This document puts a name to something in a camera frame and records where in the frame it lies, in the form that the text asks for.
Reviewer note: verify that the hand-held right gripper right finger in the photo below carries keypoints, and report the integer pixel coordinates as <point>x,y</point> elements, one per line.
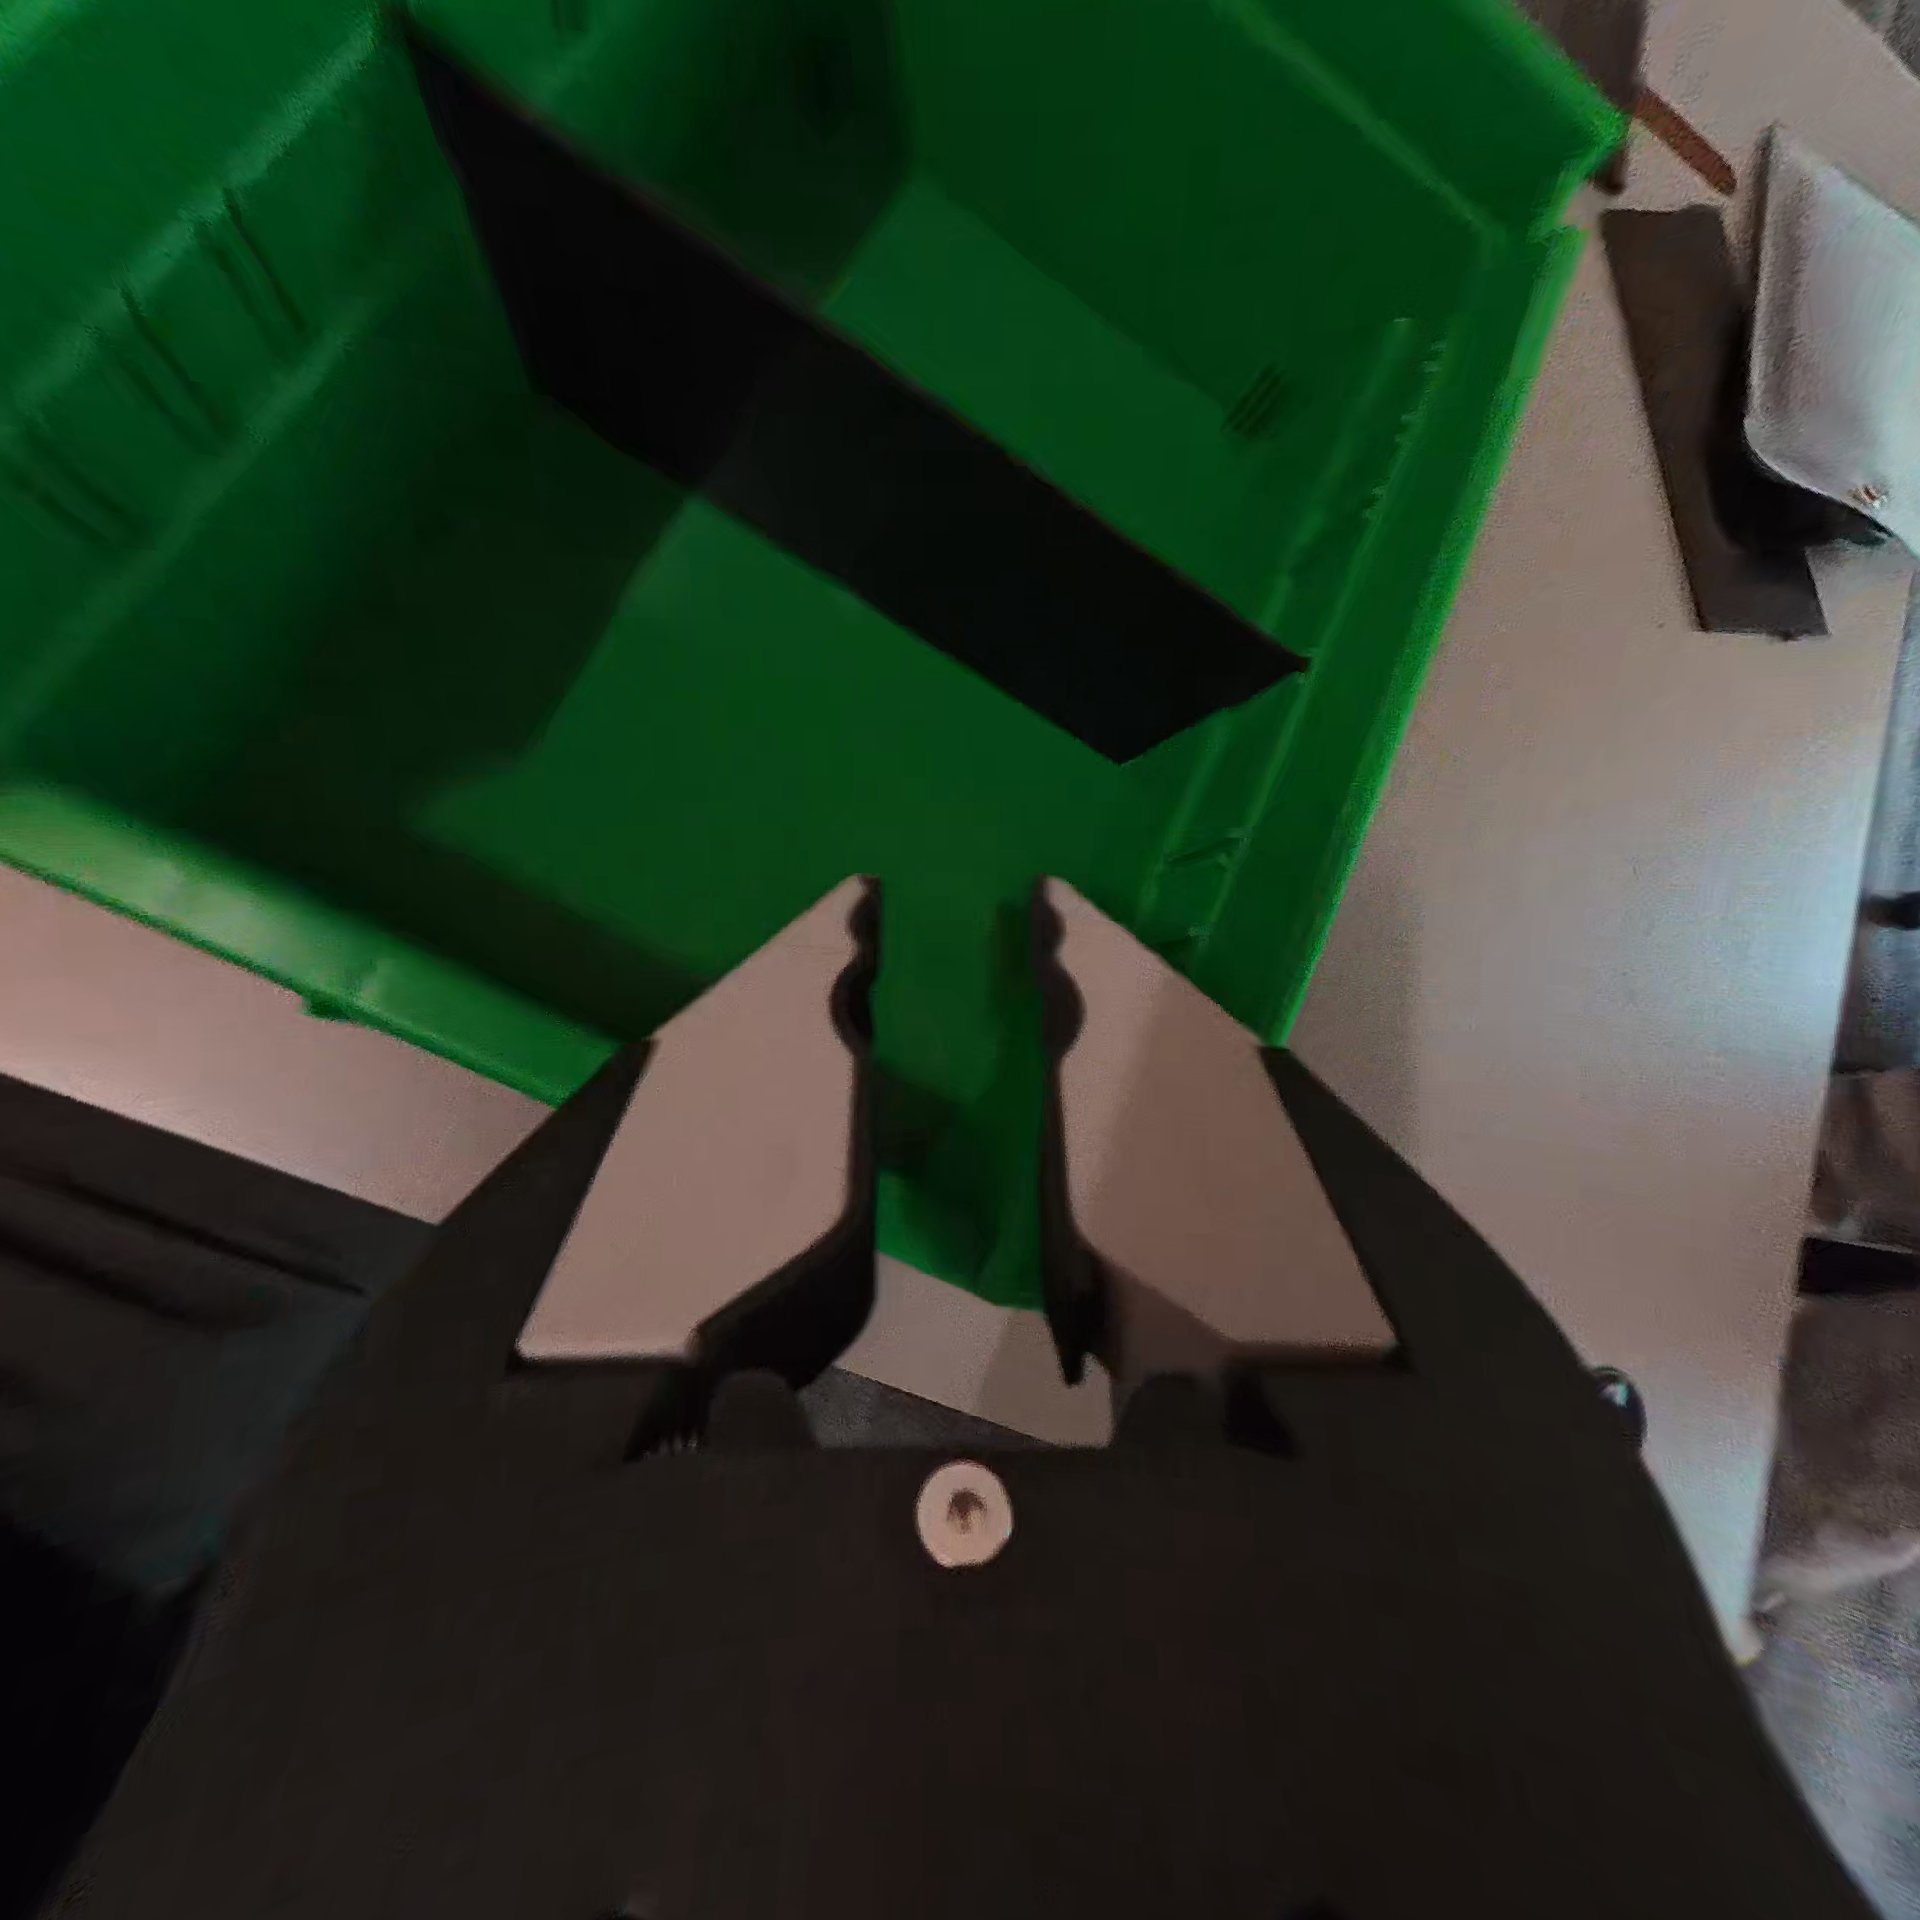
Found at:
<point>1200,1187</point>

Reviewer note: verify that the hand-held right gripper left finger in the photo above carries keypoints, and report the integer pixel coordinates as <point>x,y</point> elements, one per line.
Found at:
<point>719,1170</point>

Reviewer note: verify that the green plastic bin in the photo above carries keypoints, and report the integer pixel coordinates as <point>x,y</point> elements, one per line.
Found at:
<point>300,525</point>

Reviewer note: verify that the black bin divider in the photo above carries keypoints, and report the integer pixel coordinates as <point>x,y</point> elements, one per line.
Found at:
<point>898,525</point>

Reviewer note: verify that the black mat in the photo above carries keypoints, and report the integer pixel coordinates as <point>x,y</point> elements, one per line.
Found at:
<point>1679,374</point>

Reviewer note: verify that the grey cushion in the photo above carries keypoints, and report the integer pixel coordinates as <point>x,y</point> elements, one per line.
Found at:
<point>1843,332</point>

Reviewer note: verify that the brown chair leg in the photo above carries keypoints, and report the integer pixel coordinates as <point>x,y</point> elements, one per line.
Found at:
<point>1679,139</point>

